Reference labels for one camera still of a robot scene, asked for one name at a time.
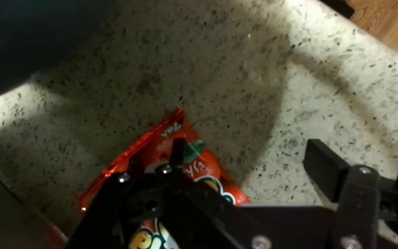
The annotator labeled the red sachet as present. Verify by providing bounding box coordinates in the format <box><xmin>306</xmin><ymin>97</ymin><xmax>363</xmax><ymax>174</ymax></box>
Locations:
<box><xmin>77</xmin><ymin>106</ymin><xmax>251</xmax><ymax>249</ymax></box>

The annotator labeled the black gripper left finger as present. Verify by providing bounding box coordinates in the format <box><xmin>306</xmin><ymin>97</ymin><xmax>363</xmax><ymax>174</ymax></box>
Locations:
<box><xmin>110</xmin><ymin>137</ymin><xmax>196</xmax><ymax>196</ymax></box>

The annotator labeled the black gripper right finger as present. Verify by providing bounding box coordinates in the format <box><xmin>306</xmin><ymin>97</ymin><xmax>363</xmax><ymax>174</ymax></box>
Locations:
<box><xmin>301</xmin><ymin>137</ymin><xmax>381</xmax><ymax>210</ymax></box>

